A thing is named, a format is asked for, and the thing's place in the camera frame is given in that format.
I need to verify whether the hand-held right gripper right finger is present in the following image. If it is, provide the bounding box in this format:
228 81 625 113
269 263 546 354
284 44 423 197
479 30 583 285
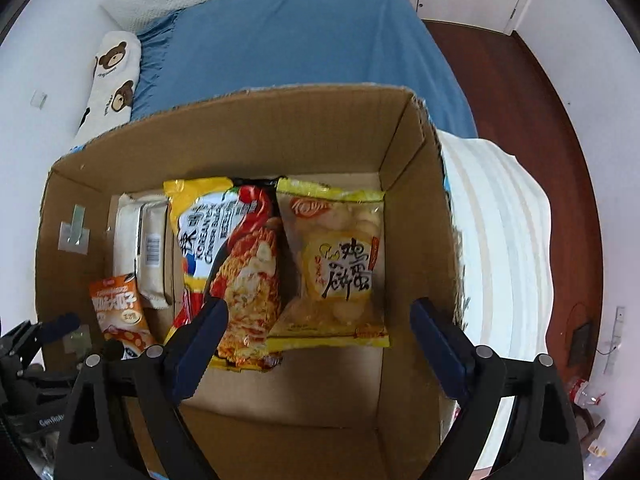
410 297 586 480

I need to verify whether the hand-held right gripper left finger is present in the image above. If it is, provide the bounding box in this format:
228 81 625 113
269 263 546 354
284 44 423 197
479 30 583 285
52 297 231 480

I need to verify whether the orange snack packet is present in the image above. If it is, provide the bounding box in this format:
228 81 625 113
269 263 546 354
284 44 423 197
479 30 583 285
89 274 157 361

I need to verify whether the brown cardboard box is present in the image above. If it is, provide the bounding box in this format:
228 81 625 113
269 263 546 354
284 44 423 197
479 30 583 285
34 85 473 480

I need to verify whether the clear tape piece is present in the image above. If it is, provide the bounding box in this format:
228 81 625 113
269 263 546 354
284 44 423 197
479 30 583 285
59 205 91 252

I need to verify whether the yellow red noodle packet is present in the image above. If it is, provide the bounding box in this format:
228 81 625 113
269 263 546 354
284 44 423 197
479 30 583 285
163 176 286 372

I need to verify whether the plain white snack packet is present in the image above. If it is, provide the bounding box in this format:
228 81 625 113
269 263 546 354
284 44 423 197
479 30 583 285
112 195 168 281

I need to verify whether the white barcode snack packet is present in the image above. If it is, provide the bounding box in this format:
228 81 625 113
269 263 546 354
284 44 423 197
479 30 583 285
136 201 176 309

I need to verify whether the striped white cloth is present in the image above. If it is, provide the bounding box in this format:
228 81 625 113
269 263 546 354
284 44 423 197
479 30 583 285
435 130 556 471

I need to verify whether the yellow egg biscuit packet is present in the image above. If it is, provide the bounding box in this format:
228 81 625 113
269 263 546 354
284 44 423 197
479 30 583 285
267 176 391 351

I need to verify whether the clear plastic bottle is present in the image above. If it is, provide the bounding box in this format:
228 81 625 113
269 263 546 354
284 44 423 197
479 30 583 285
565 377 608 411

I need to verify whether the white power strip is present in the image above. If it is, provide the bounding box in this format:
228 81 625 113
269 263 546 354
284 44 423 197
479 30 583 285
602 306 626 375

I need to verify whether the white bear print pillow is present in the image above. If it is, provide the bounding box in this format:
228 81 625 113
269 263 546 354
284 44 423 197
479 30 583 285
75 30 143 148

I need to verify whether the blue bed sheet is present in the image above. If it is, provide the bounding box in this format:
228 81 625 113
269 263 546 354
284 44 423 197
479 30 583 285
129 0 478 141

